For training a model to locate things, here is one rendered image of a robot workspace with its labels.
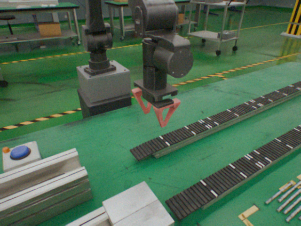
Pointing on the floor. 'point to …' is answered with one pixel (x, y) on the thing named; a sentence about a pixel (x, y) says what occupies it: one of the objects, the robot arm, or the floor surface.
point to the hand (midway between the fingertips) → (154, 117)
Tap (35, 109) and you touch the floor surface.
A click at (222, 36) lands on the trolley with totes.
